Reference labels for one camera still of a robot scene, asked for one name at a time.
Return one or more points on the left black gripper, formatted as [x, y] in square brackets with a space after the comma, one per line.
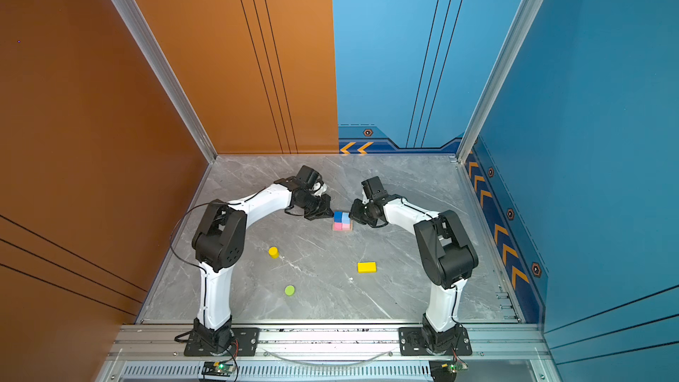
[324, 211]

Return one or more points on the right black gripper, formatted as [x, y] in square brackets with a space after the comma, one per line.
[354, 214]

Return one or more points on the yellow rectangular block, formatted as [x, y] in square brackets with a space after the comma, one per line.
[367, 267]

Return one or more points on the yellow cylinder block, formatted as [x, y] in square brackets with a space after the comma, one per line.
[273, 252]

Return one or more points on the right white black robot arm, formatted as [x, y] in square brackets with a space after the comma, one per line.
[447, 256]

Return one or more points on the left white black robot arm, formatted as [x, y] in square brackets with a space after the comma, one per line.
[219, 243]

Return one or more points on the green cylinder block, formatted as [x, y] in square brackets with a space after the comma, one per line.
[289, 290]

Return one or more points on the right green circuit board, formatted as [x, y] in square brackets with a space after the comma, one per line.
[446, 371]

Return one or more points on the green circuit board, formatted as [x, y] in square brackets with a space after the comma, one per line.
[220, 370]
[446, 371]

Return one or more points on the left green circuit board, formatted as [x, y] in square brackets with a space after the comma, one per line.
[220, 370]

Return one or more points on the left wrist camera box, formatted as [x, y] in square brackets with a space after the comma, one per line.
[319, 188]

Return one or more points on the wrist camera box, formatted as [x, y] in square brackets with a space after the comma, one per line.
[319, 188]
[374, 191]

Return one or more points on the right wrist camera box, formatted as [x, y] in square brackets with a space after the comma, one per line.
[374, 191]

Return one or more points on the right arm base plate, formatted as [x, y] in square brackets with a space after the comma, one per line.
[412, 343]

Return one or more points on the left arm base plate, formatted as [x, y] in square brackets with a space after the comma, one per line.
[242, 342]

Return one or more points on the aluminium front rail frame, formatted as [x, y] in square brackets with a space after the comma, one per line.
[329, 351]

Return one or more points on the right aluminium corner post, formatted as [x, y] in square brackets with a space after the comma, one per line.
[525, 15]

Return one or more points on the aluminium corner post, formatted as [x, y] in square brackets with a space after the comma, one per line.
[525, 15]
[139, 28]

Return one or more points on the left aluminium corner post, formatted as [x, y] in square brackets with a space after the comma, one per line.
[139, 28]

